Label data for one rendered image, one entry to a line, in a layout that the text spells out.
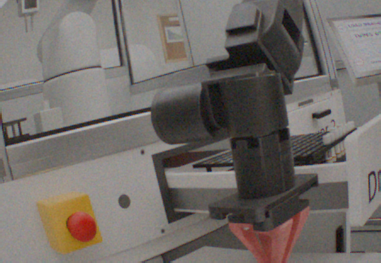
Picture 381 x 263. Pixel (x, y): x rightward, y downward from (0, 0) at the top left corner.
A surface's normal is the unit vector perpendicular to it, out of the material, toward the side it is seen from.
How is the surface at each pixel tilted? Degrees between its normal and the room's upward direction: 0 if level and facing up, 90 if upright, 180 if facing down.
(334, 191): 90
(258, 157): 90
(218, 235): 90
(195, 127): 116
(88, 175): 90
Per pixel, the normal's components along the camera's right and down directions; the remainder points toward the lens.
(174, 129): -0.48, 0.49
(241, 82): -0.36, 0.12
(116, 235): 0.68, -0.10
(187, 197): -0.70, 0.18
